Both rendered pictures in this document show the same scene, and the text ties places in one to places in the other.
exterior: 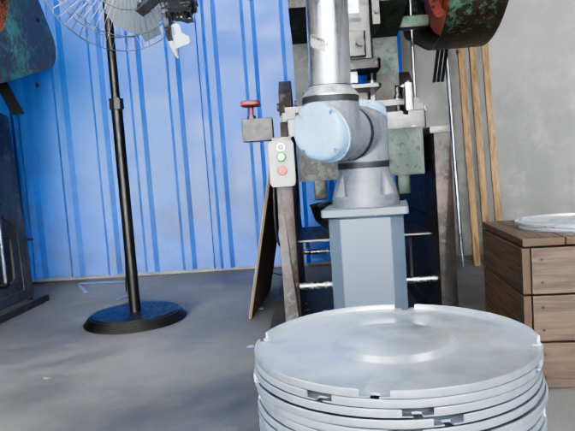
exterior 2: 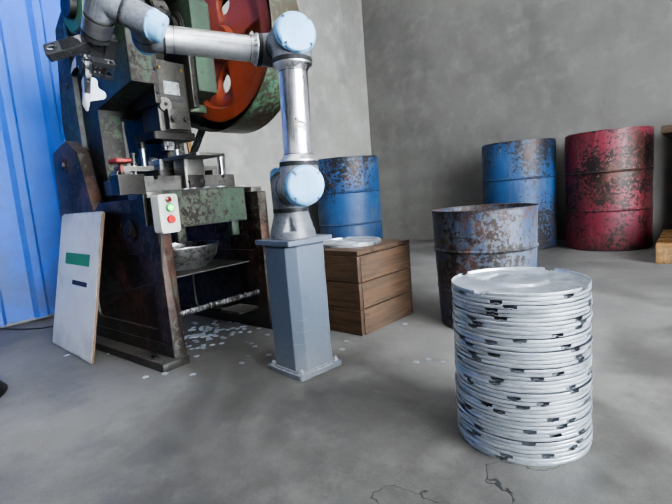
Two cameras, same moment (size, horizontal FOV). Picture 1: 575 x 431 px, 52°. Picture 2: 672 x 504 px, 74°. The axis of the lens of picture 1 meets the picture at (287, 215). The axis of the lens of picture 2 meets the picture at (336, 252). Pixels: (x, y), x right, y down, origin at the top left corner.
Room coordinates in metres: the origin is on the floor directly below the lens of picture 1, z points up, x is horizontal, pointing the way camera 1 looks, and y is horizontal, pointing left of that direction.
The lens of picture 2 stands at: (0.34, 0.93, 0.59)
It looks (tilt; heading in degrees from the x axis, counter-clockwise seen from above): 8 degrees down; 306
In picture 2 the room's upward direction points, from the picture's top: 5 degrees counter-clockwise
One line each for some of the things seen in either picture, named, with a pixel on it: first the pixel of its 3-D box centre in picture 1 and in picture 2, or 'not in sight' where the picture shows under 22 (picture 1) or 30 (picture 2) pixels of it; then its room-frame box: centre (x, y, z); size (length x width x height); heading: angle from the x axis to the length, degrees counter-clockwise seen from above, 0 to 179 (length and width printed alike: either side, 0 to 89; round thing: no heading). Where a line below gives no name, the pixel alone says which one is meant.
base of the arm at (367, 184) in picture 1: (364, 183); (291, 222); (1.33, -0.18, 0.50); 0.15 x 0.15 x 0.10
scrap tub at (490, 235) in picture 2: not in sight; (485, 264); (0.94, -0.92, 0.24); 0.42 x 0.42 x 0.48
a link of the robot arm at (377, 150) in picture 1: (359, 132); (289, 187); (1.33, -0.18, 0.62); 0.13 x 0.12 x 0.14; 146
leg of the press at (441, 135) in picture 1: (425, 184); (210, 229); (2.20, -0.52, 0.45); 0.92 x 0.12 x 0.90; 177
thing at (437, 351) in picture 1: (393, 340); (517, 280); (0.60, -0.10, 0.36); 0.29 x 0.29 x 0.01
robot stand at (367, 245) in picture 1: (371, 302); (299, 303); (1.33, -0.18, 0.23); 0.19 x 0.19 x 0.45; 79
